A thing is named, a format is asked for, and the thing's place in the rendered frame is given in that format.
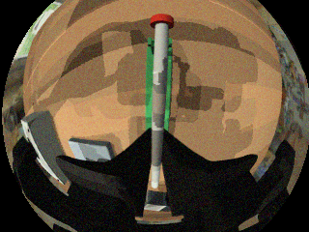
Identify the grey pin with red head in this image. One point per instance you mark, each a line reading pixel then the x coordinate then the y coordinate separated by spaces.
pixel 161 24

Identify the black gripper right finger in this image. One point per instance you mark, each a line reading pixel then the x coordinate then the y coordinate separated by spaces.
pixel 188 175

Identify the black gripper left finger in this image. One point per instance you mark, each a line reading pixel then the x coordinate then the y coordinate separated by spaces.
pixel 125 176

